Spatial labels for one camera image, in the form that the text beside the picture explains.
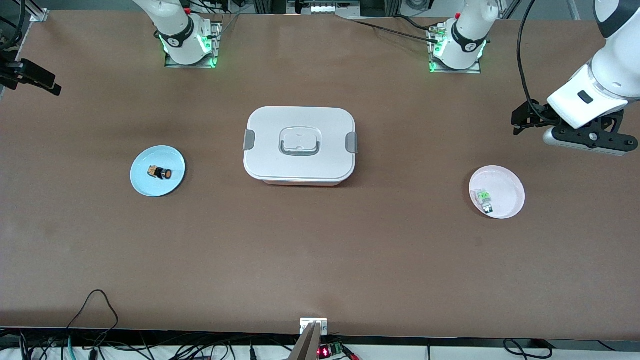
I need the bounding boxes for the black cable across table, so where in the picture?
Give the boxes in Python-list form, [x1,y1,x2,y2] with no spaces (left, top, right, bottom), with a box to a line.
[350,18,442,44]

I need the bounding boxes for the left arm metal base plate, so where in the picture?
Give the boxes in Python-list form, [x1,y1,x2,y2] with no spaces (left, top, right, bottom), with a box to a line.
[428,25,482,75]

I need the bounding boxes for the aluminium frame profile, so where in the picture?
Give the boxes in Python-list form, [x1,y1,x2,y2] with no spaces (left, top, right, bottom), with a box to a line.
[20,0,49,23]

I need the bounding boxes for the green push-button switch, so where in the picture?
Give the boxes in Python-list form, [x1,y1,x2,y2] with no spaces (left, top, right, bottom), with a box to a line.
[475,188,495,214]

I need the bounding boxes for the grey slanted bar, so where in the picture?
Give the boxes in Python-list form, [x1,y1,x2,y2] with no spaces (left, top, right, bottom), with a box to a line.
[288,321,324,360]

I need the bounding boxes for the black cable tangle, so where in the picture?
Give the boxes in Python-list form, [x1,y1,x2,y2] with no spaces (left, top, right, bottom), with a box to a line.
[0,327,301,360]

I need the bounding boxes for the black looped cable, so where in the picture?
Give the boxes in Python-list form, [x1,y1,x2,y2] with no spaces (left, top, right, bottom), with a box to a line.
[66,289,120,346]

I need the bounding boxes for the white lidded lunch box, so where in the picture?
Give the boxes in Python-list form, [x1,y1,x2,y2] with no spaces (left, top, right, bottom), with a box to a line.
[243,106,359,187]

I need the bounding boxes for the circuit board with red display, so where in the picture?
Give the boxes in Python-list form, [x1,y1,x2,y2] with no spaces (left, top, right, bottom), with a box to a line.
[317,342,347,359]

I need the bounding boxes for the white metal bracket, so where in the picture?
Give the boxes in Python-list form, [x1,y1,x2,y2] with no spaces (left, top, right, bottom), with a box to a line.
[300,318,329,336]

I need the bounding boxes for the pink round plate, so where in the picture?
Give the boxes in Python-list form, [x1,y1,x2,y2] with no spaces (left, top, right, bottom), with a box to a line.
[468,165,526,220]

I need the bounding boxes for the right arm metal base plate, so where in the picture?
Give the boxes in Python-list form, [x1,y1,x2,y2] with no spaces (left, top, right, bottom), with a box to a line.
[164,20,224,69]

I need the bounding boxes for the black coiled cable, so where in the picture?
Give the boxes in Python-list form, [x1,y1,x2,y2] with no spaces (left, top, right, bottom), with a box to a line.
[502,338,557,360]

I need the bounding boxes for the light blue round plate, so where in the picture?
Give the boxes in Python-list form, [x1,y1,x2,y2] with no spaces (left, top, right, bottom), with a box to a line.
[130,145,186,198]

